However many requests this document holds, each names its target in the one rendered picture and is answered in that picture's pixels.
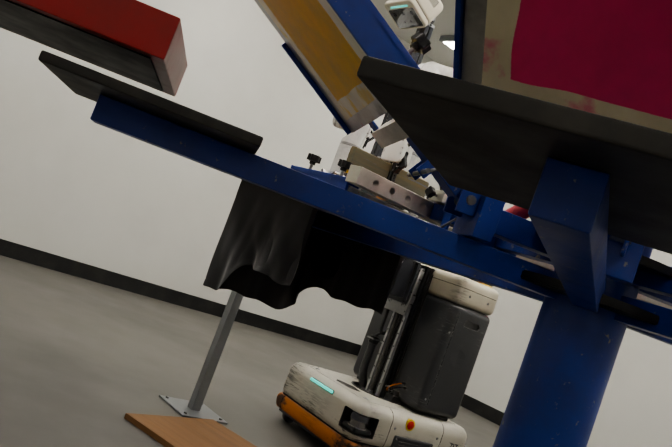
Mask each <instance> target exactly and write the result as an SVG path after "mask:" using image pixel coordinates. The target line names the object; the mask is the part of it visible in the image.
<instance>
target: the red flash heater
mask: <svg viewBox="0 0 672 447"><path fill-rule="evenodd" d="M0 28H3V29H5V30H8V31H10V32H13V33H15V34H18V35H20V36H23V37H25V38H28V39H30V40H33V41H35V42H38V43H40V44H43V45H45V46H48V47H51V48H53V49H56V50H58V51H61V52H63V53H66V54H68V55H71V56H73V57H76V58H78V59H81V60H83V61H86V62H88V63H91V64H93V65H96V66H98V67H101V68H103V69H106V70H108V71H111V72H113V73H116V74H119V75H121V76H124V77H126V78H129V79H131V80H134V81H136V82H139V83H141V84H144V85H146V86H149V87H151V88H154V89H156V90H159V91H161V92H164V93H166V94H169V95H171V96H176V93H177V91H178V88H179V86H180V83H181V81H182V78H183V76H184V73H185V71H186V68H187V66H188V65H187V58H186V52H185V45H184V39H183V32H182V26H181V19H180V18H179V17H176V16H174V15H172V14H169V13H167V12H164V11H162V10H159V9H157V8H155V7H152V6H150V5H147V4H145V3H142V2H140V1H138V0H0Z"/></svg>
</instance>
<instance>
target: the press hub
mask: <svg viewBox="0 0 672 447"><path fill-rule="evenodd" d="M652 250H653V248H650V247H646V246H645V248H644V251H643V254H642V257H641V260H640V263H639V265H638V268H637V270H640V271H644V272H648V273H652V274H656V275H659V276H663V277H667V278H672V268H671V267H669V266H667V265H665V264H662V263H660V262H658V261H655V260H653V259H651V258H650V256H651V253H652ZM520 277H521V279H523V280H526V281H529V282H531V283H534V284H536V285H539V286H541V287H544V288H547V289H549V290H552V291H554V292H557V293H558V295H557V298H556V299H553V298H549V297H544V300H543V303H542V306H541V309H540V312H539V314H538V317H537V320H536V323H535V326H534V329H533V332H532V335H531V338H530V340H529V343H528V346H527V349H526V352H525V355H524V358H523V361H522V363H521V366H520V369H519V372H518V375H517V378H516V381H515V384H514V387H513V389H512V392H511V395H510V398H509V401H508V404H507V407H506V410H505V413H504V415H503V418H502V421H501V424H500V427H499V430H498V433H497V436H496V438H495V441H494V444H493V447H587V444H588V441H589V438H590V435H591V432H592V429H593V426H594V423H595V420H596V417H597V414H598V411H599V408H600V405H601V402H602V399H603V396H604V393H605V390H606V387H607V384H608V381H609V378H610V375H611V372H612V369H613V367H614V364H615V361H616V358H617V355H618V352H619V349H620V346H621V343H622V340H623V337H624V334H625V331H626V328H627V325H625V324H623V323H620V322H618V321H616V320H614V317H615V314H616V313H617V314H620V315H624V316H627V317H630V318H633V319H637V320H640V321H643V322H646V323H650V324H653V325H656V324H658V321H659V316H658V315H655V314H653V313H651V312H648V311H646V310H644V309H641V308H639V307H636V306H634V305H631V304H628V303H626V302H623V301H621V300H620V299H621V296H626V297H630V298H633V299H636V298H637V295H638V292H639V288H637V287H635V286H634V285H626V284H623V283H620V282H617V281H614V280H611V279H608V278H606V283H605V292H604V294H602V297H601V300H600V303H599V310H598V312H597V313H595V312H592V311H590V310H587V309H584V308H581V307H578V306H575V305H572V303H571V301H570V299H569V297H568V295H567V293H566V291H565V289H564V287H563V285H562V283H561V281H560V280H559V279H556V278H553V277H549V276H546V275H542V274H539V273H535V272H531V271H527V270H524V271H522V274H521V276H520Z"/></svg>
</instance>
